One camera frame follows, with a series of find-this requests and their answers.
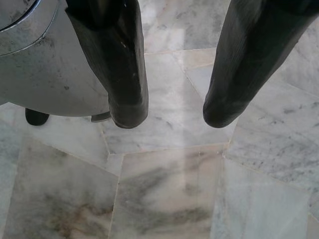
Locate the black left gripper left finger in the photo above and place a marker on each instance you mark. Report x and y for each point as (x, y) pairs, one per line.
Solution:
(124, 74)

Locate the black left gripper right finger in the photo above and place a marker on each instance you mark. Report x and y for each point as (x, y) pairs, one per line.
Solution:
(239, 69)

